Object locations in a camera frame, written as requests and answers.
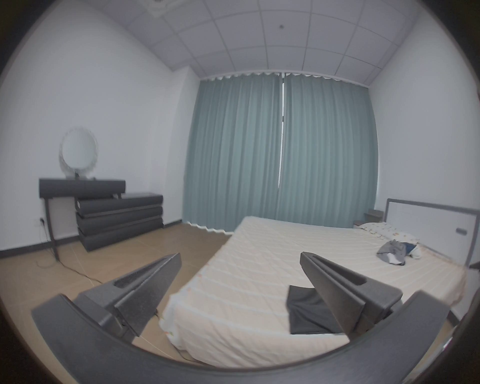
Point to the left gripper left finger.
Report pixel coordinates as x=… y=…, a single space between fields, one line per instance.
x=138 y=296

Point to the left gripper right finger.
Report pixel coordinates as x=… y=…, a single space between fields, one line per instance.
x=345 y=296

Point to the pile of clothes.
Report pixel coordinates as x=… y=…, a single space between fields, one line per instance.
x=392 y=253

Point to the bed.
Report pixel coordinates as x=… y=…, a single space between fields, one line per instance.
x=262 y=255

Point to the black garment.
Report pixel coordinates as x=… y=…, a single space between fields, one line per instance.
x=303 y=311

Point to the white printed pillow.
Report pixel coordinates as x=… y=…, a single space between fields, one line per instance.
x=382 y=228

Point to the dark grey chest of drawers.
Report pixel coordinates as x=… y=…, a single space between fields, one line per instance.
x=120 y=221

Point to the grey bedside table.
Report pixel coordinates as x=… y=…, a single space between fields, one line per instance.
x=375 y=215

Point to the dark grey dressing table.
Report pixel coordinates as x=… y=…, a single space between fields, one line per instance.
x=75 y=187

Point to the round white-framed mirror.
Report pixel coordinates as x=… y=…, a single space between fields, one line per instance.
x=78 y=148

